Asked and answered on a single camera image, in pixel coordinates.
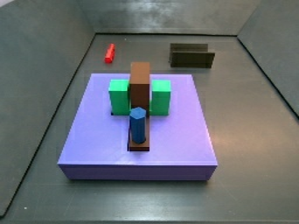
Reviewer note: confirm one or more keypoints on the red peg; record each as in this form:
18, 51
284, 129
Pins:
109, 54

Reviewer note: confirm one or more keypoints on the purple board base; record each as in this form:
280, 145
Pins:
180, 153

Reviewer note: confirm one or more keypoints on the blue hexagonal peg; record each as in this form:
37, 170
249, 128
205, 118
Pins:
137, 125

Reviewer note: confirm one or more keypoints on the right green block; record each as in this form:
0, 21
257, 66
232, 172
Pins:
161, 90

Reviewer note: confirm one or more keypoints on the green block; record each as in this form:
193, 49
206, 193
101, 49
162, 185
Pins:
161, 90
117, 91

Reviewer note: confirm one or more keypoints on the left green block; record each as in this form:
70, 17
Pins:
117, 91

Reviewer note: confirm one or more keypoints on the brown tall block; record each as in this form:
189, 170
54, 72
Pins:
138, 99

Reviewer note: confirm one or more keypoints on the black angled holder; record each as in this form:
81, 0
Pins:
190, 55

